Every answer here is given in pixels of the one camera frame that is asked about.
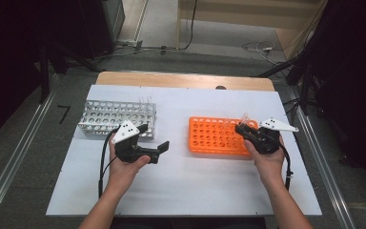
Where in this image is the person's left hand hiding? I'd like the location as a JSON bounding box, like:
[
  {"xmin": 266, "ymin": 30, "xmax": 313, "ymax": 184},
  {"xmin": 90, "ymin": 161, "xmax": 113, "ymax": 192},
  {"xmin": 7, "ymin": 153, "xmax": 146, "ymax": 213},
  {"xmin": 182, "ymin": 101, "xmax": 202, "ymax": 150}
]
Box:
[{"xmin": 108, "ymin": 135, "xmax": 152, "ymax": 190}]

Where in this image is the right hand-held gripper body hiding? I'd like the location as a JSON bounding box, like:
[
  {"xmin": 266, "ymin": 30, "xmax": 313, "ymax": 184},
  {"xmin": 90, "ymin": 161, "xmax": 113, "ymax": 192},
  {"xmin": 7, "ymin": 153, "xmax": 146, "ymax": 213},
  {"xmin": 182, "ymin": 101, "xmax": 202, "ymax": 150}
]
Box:
[{"xmin": 239, "ymin": 117, "xmax": 299, "ymax": 156}]

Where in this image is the black hanging cable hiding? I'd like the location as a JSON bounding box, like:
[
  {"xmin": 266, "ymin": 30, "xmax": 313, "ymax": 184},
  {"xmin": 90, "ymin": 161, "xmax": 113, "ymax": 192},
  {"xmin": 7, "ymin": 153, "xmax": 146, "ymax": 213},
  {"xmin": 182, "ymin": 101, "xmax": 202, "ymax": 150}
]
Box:
[{"xmin": 177, "ymin": 0, "xmax": 199, "ymax": 52}]

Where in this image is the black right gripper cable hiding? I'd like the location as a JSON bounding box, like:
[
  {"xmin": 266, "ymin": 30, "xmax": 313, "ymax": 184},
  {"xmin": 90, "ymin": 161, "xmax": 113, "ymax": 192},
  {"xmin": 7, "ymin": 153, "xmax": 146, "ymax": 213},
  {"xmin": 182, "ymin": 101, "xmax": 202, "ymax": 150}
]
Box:
[{"xmin": 279, "ymin": 144, "xmax": 295, "ymax": 192}]

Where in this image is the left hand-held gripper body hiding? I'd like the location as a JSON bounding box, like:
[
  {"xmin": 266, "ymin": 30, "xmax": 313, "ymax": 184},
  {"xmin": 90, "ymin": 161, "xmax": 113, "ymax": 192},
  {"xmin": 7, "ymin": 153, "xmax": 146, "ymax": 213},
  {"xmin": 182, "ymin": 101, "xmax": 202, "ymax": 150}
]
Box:
[{"xmin": 112, "ymin": 119, "xmax": 160, "ymax": 165}]

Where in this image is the person's right hand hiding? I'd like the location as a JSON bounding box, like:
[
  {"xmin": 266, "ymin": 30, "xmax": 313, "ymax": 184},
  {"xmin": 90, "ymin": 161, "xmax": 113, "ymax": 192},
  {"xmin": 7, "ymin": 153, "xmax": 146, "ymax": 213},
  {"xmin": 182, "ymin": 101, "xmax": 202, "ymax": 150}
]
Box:
[{"xmin": 244, "ymin": 136, "xmax": 289, "ymax": 185}]

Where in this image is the light wooden furniture frame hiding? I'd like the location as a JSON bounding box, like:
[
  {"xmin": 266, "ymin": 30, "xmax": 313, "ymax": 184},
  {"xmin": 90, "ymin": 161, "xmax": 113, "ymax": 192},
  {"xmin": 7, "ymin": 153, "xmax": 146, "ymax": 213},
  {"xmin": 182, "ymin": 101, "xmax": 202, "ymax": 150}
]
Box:
[{"xmin": 175, "ymin": 0, "xmax": 328, "ymax": 60}]

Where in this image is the dark cabinet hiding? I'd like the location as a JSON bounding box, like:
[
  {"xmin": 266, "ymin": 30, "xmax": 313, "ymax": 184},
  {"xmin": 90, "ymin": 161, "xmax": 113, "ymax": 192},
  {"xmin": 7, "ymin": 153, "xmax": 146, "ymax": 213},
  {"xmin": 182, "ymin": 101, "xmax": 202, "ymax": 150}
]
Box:
[{"xmin": 75, "ymin": 0, "xmax": 127, "ymax": 60}]

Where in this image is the dark curtain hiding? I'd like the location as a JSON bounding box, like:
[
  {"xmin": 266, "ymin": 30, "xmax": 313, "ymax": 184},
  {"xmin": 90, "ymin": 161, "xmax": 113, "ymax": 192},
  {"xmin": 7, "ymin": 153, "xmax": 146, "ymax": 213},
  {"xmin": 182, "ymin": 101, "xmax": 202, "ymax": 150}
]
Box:
[
  {"xmin": 0, "ymin": 0, "xmax": 87, "ymax": 149},
  {"xmin": 311, "ymin": 0, "xmax": 366, "ymax": 179}
]

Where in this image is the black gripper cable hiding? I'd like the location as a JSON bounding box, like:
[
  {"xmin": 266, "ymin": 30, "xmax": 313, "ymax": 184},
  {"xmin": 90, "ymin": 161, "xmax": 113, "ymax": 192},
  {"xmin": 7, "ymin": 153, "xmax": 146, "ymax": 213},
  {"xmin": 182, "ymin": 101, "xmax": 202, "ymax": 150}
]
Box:
[
  {"xmin": 279, "ymin": 144, "xmax": 295, "ymax": 192},
  {"xmin": 97, "ymin": 128, "xmax": 118, "ymax": 198}
]

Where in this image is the white coiled floor cable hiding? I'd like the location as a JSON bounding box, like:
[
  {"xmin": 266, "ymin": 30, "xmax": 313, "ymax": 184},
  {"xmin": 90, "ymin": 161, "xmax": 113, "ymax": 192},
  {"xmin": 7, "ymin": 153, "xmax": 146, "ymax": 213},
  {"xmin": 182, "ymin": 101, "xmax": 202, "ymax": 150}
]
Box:
[{"xmin": 241, "ymin": 40, "xmax": 287, "ymax": 66}]

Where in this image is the silver metal test tube rack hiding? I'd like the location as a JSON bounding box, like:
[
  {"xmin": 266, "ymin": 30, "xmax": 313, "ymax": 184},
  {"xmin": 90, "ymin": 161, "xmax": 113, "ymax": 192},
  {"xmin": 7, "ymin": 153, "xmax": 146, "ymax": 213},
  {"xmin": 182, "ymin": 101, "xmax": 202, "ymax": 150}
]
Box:
[{"xmin": 77, "ymin": 99, "xmax": 157, "ymax": 140}]

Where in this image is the white board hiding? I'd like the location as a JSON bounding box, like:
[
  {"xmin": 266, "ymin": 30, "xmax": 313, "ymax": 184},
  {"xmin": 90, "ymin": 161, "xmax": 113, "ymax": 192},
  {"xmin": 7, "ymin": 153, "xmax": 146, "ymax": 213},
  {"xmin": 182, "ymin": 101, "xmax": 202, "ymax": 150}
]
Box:
[{"xmin": 46, "ymin": 84, "xmax": 322, "ymax": 218}]

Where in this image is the aluminium floor rail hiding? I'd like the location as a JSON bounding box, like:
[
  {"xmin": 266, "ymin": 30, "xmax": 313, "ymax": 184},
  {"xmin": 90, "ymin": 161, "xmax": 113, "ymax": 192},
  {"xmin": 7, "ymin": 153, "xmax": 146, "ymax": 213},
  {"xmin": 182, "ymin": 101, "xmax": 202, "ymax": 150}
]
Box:
[
  {"xmin": 0, "ymin": 74, "xmax": 60, "ymax": 229},
  {"xmin": 287, "ymin": 89, "xmax": 356, "ymax": 229}
]

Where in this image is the black metal stand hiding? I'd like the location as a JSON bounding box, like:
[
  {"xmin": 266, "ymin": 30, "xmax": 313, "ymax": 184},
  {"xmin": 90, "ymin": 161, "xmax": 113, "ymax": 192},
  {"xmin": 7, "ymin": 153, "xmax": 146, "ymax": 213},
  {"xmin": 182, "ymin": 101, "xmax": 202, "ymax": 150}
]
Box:
[
  {"xmin": 37, "ymin": 41, "xmax": 103, "ymax": 104},
  {"xmin": 256, "ymin": 53, "xmax": 318, "ymax": 115}
]

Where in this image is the wooden table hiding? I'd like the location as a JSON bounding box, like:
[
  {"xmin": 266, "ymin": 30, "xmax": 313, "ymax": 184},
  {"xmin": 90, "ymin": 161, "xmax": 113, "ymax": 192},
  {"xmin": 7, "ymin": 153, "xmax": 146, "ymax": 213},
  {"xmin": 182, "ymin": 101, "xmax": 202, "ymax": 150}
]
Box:
[{"xmin": 94, "ymin": 71, "xmax": 275, "ymax": 93}]

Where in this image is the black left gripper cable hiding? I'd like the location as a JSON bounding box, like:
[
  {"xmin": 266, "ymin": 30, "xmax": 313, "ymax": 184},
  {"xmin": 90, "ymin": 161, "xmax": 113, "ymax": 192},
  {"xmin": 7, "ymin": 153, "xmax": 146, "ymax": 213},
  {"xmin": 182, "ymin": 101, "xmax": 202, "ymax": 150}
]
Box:
[{"xmin": 97, "ymin": 128, "xmax": 118, "ymax": 198}]

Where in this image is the orange plastic test tube rack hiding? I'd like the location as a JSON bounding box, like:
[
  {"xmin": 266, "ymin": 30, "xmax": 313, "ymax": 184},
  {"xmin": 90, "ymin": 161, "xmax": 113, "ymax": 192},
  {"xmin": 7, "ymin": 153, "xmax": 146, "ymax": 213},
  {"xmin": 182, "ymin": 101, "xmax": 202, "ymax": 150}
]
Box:
[{"xmin": 188, "ymin": 115, "xmax": 261, "ymax": 156}]

